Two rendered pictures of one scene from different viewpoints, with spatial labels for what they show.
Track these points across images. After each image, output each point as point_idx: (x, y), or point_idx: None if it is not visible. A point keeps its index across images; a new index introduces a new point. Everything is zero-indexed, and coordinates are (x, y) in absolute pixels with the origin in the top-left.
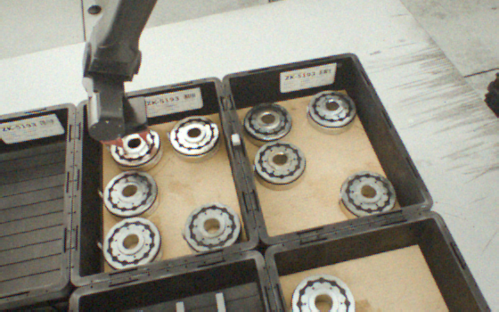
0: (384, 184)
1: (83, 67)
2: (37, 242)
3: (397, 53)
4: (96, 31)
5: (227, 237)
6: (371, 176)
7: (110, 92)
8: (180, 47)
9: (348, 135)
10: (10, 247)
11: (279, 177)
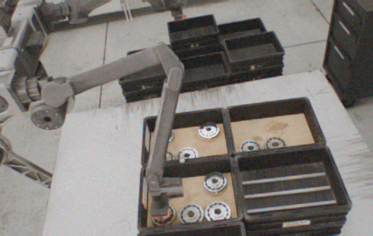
0: (205, 125)
1: (155, 186)
2: None
3: (120, 119)
4: (155, 163)
5: (220, 176)
6: (201, 128)
7: (169, 180)
8: (69, 218)
9: (176, 134)
10: None
11: (195, 157)
